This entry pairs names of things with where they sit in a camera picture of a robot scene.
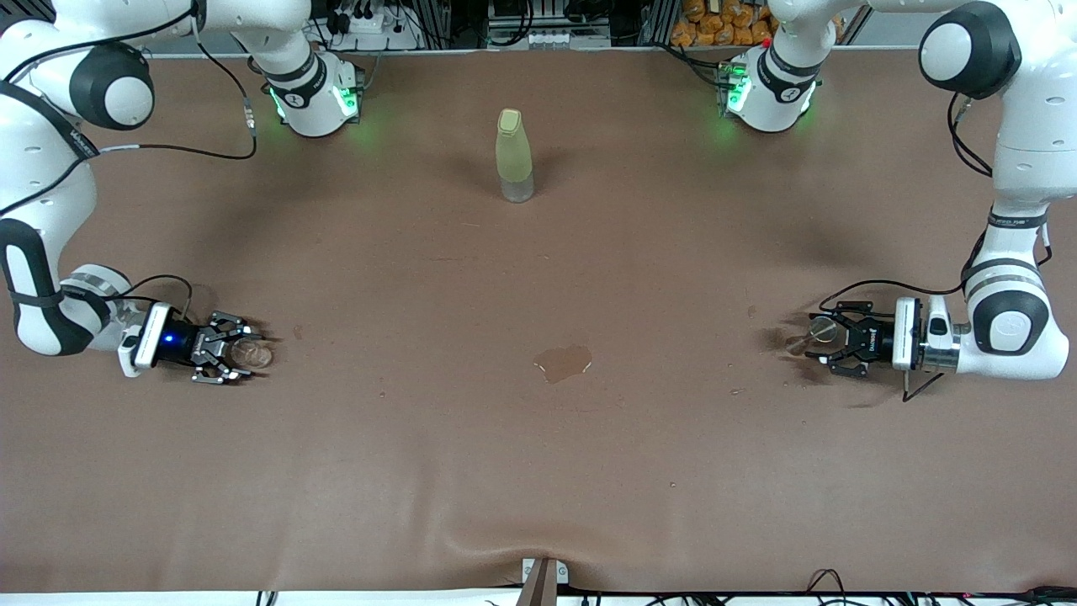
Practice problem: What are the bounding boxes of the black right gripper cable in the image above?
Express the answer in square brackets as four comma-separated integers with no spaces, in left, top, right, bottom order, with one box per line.
[108,274,196,325]

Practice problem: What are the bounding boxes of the brown wooden bar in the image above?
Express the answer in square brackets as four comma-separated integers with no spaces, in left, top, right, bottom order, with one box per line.
[517,560,560,606]

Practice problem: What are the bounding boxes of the clear glass measuring beaker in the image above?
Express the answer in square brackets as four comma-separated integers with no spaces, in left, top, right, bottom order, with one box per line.
[217,331,275,372]

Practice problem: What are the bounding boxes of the black table edge cables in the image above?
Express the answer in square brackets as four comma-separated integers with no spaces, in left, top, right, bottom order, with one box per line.
[560,589,1077,606]

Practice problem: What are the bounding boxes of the long black right arm cable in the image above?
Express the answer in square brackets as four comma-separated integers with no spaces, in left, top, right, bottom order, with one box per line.
[0,8,258,216]

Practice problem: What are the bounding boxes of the pale green water bottle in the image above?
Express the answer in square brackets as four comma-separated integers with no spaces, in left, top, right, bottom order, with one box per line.
[495,108,536,205]

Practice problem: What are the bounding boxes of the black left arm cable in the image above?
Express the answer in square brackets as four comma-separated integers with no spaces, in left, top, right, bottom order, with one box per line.
[947,91,997,179]

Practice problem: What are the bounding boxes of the orange packaged snacks pile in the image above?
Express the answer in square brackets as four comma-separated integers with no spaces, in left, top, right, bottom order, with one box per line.
[671,0,779,48]

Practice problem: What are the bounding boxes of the short cable with metal plug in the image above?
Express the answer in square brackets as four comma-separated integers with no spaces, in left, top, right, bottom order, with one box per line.
[900,369,947,404]

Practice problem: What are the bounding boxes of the steel double cone jigger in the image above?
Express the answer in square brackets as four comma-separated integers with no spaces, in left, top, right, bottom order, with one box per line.
[783,316,841,355]

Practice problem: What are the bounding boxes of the brown liquid puddle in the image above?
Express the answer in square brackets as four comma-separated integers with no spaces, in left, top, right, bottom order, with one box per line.
[533,344,593,385]

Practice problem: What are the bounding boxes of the white power strip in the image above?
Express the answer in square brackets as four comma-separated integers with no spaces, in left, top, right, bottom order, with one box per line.
[324,0,422,51]

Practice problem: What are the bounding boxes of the silver table clamp bracket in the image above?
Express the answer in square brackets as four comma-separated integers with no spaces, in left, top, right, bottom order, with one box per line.
[521,557,570,587]

